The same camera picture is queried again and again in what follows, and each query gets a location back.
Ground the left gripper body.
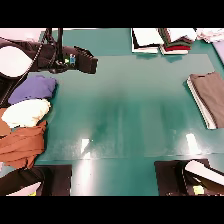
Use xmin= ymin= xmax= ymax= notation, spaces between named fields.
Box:
xmin=74 ymin=46 xmax=100 ymax=75

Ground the grey-brown shirt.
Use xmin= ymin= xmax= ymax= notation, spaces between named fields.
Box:
xmin=188 ymin=71 xmax=224 ymax=130

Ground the black folded garment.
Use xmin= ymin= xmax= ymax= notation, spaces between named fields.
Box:
xmin=130 ymin=28 xmax=137 ymax=53

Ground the blue garment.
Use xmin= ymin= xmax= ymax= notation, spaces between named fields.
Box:
xmin=7 ymin=75 xmax=58 ymax=106

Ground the cream garment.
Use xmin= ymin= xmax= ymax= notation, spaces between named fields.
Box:
xmin=1 ymin=98 xmax=52 ymax=129

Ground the dark green folded garment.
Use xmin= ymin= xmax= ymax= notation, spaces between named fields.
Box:
xmin=158 ymin=28 xmax=194 ymax=48

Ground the red folded garment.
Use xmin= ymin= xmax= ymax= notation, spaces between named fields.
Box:
xmin=164 ymin=44 xmax=192 ymax=52

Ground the rust brown garment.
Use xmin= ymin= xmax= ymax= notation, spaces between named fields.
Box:
xmin=0 ymin=108 xmax=48 ymax=171

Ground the pale green garment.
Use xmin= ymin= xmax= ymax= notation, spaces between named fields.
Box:
xmin=185 ymin=77 xmax=218 ymax=130

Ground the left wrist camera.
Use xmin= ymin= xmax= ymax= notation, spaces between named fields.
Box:
xmin=42 ymin=28 xmax=68 ymax=68

